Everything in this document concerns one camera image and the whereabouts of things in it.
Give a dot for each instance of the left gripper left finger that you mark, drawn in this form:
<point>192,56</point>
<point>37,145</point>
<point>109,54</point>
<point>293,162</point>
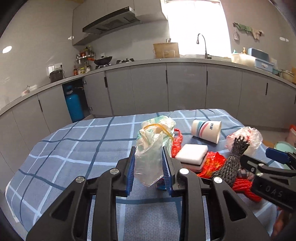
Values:
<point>68,216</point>

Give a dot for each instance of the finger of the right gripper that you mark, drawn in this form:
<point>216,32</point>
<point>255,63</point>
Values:
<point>281,157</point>
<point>255,166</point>

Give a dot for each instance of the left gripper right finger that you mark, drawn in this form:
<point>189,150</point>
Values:
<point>209,204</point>

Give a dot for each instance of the black foam net sleeve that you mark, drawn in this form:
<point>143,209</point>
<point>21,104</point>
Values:
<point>228,172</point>

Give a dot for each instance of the clear plastic bag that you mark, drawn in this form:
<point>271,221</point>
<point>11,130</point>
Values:
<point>252,135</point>

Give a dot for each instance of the striped paper cup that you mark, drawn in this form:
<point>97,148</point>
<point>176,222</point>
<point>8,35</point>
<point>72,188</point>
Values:
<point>207,130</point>

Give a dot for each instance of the white black sponge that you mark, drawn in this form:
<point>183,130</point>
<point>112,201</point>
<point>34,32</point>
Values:
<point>192,156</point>

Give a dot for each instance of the red plastic bag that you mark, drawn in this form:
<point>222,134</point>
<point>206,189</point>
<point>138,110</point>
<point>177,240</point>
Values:
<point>177,142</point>

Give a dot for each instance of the white green plastic bag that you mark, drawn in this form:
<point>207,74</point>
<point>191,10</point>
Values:
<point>154,134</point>

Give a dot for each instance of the grey patterned cloth rag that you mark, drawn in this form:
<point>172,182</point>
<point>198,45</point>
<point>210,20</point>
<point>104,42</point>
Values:
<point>245,174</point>

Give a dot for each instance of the red orange foil wrapper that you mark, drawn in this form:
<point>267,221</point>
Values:
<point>214,161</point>

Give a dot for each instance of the kitchen faucet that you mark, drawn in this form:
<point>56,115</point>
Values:
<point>207,56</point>

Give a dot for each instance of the person right hand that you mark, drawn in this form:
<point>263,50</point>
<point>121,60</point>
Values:
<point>281,221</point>

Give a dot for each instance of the mint enamel basin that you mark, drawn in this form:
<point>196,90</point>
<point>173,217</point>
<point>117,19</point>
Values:
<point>285,147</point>

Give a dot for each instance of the pink bucket red bag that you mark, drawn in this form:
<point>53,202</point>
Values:
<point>291,138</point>

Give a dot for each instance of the blue plaid tablecloth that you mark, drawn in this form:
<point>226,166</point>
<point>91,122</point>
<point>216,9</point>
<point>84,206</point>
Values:
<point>89,148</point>

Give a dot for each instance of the grey lower cabinets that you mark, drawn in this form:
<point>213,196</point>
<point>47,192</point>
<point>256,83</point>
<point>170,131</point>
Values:
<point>253,96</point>

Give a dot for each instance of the metal bowl on counter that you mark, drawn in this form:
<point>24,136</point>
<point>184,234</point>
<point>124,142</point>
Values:
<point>287,75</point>

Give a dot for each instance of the blue dish rack box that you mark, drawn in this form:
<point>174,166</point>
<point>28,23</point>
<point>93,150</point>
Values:
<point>262,60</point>

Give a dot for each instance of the white plastic container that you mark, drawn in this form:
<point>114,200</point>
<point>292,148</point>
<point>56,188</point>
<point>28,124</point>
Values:
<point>243,59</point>

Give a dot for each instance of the blue gas cylinder under counter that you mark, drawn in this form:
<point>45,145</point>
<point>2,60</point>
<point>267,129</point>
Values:
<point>73,103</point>

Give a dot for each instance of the hanging green cloth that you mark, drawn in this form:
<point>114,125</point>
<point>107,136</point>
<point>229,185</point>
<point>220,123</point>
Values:
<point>242,27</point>

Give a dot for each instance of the wooden cutting board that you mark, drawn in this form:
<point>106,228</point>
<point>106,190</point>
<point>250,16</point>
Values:
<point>166,50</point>

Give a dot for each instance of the rice cooker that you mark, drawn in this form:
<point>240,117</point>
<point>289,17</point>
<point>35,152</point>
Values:
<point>56,75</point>

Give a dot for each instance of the spice rack with bottles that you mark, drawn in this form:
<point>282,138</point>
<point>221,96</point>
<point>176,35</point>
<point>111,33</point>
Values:
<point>84,60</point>

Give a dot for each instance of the black wok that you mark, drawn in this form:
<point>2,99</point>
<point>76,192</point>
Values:
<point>102,61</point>

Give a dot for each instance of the range hood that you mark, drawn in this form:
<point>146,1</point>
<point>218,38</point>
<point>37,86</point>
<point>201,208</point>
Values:
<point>115,21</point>

